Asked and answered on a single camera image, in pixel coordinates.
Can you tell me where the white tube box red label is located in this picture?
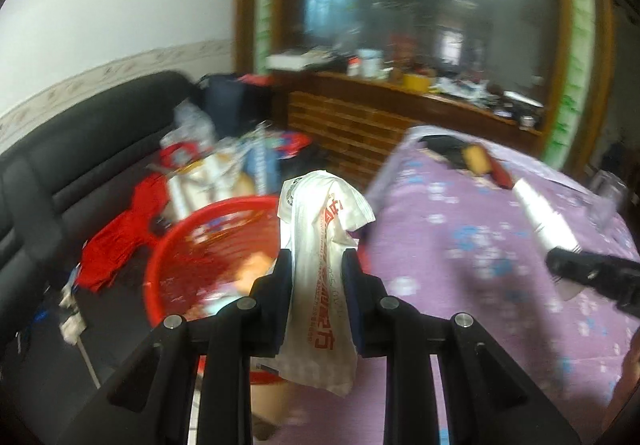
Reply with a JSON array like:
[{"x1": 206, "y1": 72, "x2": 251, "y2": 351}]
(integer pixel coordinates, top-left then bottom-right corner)
[{"x1": 512, "y1": 179, "x2": 584, "y2": 301}]

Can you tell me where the white sachet red print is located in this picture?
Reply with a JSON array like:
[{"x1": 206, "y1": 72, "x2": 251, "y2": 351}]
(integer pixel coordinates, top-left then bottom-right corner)
[{"x1": 252, "y1": 170, "x2": 375, "y2": 396}]

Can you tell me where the person right hand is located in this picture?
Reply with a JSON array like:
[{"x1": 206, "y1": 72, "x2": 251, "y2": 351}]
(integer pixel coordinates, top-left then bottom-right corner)
[{"x1": 602, "y1": 328, "x2": 640, "y2": 431}]

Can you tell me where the clear plastic measuring jug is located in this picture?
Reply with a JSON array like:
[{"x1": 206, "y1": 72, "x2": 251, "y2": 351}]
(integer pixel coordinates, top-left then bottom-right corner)
[{"x1": 587, "y1": 170, "x2": 628, "y2": 231}]

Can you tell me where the red cloth on sofa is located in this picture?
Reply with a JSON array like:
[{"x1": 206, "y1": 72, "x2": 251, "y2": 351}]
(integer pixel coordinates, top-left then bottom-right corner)
[{"x1": 75, "y1": 173, "x2": 169, "y2": 292}]

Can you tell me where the red plastic basket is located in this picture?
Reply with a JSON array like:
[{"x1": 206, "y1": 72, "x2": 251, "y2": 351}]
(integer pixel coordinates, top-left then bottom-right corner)
[{"x1": 142, "y1": 195, "x2": 286, "y2": 386}]

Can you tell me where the dark red packet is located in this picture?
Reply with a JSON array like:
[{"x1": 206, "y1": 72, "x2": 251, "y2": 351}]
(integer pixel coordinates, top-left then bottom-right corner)
[{"x1": 488, "y1": 155, "x2": 514, "y2": 191}]

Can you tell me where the purple floral tablecloth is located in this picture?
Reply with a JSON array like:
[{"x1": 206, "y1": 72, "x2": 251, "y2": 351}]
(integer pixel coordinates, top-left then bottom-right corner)
[{"x1": 268, "y1": 127, "x2": 639, "y2": 444}]

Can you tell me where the yellow tape roll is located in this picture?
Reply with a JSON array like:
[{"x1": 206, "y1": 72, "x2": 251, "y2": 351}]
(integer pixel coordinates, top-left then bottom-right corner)
[{"x1": 461, "y1": 144, "x2": 492, "y2": 176}]

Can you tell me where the black leather sofa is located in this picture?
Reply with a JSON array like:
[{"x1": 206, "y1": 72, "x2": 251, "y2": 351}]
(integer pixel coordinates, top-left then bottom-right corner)
[{"x1": 1, "y1": 72, "x2": 202, "y2": 444}]

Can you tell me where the dark navy bag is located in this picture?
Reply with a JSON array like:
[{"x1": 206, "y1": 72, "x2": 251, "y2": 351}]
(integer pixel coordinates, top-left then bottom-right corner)
[{"x1": 198, "y1": 74, "x2": 259, "y2": 139}]

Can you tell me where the wooden brick-pattern counter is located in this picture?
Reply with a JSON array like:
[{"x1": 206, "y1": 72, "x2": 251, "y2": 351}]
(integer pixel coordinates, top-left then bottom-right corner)
[{"x1": 271, "y1": 72, "x2": 542, "y2": 190}]

